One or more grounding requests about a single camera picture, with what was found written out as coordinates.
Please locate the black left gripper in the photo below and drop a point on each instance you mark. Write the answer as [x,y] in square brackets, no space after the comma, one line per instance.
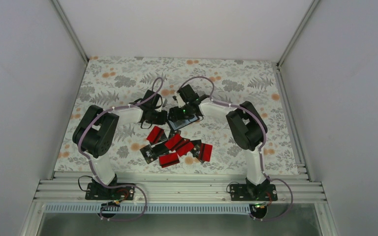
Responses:
[162,120]

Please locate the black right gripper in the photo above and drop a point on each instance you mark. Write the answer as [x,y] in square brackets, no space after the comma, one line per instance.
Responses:
[173,112]

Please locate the black card right top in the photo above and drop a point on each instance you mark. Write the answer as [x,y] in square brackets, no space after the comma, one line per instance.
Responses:
[196,148]

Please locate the black card centre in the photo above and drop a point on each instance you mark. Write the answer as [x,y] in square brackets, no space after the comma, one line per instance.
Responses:
[160,149]

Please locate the aluminium corner post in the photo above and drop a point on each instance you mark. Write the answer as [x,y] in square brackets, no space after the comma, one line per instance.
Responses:
[67,25]
[298,31]

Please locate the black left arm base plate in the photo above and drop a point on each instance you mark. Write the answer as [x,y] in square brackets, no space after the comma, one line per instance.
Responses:
[96,191]

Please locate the black card left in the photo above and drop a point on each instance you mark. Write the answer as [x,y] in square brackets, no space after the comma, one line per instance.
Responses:
[148,154]

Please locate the aluminium corner post right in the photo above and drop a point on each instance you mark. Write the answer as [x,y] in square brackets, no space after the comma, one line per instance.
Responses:
[298,31]

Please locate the aluminium corner post left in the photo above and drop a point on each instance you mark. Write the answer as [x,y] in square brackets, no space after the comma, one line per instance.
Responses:
[67,25]

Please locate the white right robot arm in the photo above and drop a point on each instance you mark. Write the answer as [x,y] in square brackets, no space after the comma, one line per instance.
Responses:
[247,128]

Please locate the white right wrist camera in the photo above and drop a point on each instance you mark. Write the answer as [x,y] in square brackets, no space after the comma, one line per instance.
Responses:
[177,97]

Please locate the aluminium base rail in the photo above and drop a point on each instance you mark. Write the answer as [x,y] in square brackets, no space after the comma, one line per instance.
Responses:
[173,194]

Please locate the black card holder wallet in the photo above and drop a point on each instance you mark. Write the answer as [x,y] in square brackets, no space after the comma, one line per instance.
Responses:
[179,124]

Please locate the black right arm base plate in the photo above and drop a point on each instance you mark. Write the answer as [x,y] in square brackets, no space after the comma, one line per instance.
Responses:
[244,192]

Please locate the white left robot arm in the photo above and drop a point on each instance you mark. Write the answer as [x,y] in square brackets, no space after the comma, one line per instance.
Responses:
[95,133]

